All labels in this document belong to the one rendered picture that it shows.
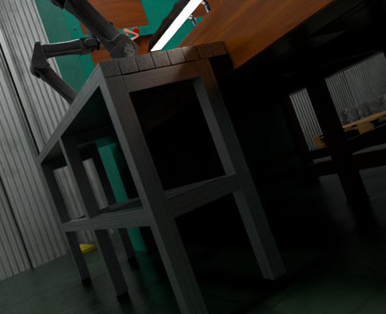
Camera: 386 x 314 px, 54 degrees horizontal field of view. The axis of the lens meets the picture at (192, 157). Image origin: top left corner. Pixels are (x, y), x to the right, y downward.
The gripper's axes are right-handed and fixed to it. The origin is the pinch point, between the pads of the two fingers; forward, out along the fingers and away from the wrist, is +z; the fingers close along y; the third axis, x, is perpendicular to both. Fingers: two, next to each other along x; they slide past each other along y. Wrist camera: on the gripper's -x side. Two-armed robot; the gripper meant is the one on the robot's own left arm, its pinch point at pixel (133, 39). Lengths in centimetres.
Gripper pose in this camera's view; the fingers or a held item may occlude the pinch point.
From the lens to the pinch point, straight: 204.2
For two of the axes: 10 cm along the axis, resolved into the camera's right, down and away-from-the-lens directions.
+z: 8.2, -2.8, 5.0
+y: -4.7, 1.8, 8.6
